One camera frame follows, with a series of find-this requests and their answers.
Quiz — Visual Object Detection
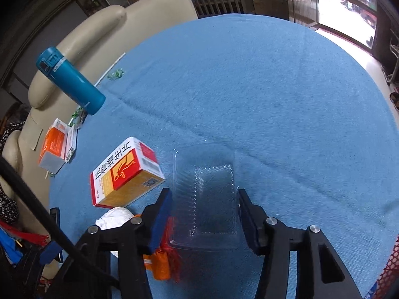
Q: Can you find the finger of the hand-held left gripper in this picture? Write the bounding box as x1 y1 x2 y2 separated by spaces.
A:
39 239 64 265
49 207 61 240

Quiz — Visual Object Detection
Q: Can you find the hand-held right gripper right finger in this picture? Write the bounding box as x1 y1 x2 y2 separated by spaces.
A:
237 188 364 299

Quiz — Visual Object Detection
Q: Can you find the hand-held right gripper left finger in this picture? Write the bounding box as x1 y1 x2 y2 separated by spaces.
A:
45 188 173 299

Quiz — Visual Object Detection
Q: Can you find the clear plastic container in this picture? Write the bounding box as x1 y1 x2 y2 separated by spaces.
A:
167 140 242 251

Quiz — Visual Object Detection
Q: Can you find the red plastic mesh basket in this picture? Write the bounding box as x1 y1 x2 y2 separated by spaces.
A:
371 237 399 299

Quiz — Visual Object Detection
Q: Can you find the red mesh net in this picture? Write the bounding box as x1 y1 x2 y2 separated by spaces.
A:
162 216 183 282

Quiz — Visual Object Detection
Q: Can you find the orange snack packet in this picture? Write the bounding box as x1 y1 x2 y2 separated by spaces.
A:
143 246 171 281

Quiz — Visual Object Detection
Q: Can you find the crumpled white tissue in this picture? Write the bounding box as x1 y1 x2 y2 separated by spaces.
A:
95 206 134 229

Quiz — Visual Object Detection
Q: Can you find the black white patterned cloth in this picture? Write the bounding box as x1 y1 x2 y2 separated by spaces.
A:
0 121 25 225

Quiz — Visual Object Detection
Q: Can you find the red yellow medicine box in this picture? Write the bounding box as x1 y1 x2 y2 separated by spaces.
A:
90 137 166 209

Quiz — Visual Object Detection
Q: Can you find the orange white medicine box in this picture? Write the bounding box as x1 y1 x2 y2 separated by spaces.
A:
38 118 78 175

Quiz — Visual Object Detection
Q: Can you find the teal thermos bottle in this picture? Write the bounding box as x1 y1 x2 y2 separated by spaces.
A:
36 47 106 115

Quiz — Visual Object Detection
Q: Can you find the blue table cloth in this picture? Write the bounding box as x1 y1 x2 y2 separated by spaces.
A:
48 14 399 299

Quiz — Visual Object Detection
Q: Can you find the white straw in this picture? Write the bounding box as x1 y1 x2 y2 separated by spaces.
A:
94 52 126 87

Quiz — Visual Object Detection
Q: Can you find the cream leather sofa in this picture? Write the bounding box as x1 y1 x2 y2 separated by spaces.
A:
0 0 199 281

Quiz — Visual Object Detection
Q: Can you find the small cardboard box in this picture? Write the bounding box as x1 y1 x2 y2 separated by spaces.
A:
253 0 289 19

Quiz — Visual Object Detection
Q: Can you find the metal rack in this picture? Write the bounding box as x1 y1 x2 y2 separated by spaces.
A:
382 28 399 84

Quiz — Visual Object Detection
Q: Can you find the red strap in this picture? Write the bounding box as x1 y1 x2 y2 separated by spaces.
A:
0 219 50 246

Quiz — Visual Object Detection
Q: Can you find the glass door with wooden frame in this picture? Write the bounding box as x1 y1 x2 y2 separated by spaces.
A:
282 0 320 30

